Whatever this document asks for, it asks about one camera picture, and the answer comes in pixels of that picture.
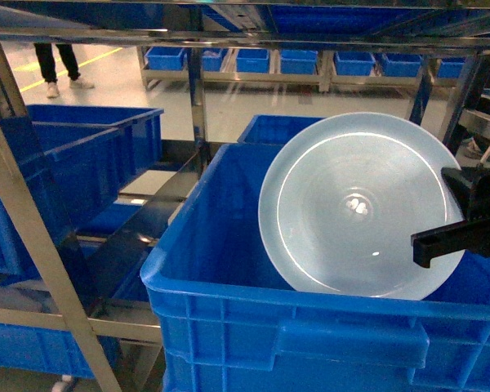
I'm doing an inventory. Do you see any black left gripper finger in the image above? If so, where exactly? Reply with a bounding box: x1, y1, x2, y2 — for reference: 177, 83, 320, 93
411, 218, 490, 268

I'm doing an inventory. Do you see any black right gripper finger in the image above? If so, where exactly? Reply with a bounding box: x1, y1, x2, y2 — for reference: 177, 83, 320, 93
442, 167, 490, 221

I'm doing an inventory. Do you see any light blue round tray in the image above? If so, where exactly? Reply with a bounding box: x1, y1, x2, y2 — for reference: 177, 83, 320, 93
258, 112, 463, 300

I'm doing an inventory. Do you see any steel shelf rack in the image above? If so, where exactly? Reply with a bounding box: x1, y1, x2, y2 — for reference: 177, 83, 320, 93
0, 1, 490, 391

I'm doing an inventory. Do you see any large blue shelf crate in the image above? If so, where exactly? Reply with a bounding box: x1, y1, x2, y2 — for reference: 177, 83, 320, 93
140, 144, 490, 391

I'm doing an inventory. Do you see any blue shelf crate left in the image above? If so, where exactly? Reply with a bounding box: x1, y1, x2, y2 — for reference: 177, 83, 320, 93
0, 104, 164, 275

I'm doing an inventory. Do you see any blue crate behind target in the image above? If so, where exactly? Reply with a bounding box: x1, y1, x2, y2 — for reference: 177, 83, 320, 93
238, 114, 323, 145

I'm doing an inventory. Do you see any person in black trousers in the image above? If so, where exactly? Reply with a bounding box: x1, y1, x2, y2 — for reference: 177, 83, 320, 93
33, 42, 96, 99

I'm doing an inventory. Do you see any blue crate bottom left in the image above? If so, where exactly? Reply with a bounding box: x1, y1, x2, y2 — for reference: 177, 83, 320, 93
0, 323, 94, 379

